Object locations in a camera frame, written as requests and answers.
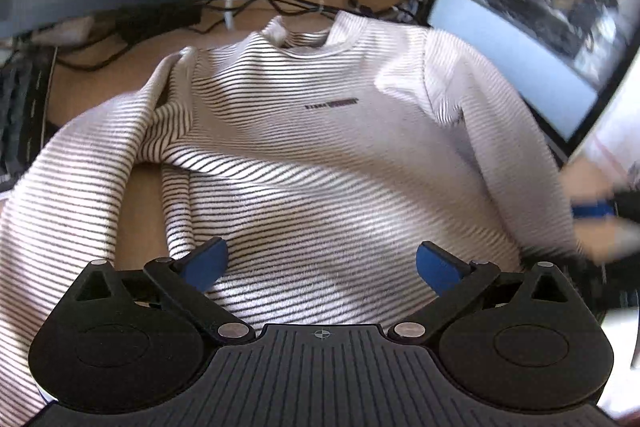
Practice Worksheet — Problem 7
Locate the striped beige knit sweater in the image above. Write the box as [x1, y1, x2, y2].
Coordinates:
[1, 13, 576, 426]

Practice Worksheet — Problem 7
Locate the black computer keyboard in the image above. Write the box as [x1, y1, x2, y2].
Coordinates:
[0, 46, 58, 194]

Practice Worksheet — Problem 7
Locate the black cable bundle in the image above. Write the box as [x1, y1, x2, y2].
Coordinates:
[54, 0, 432, 73]

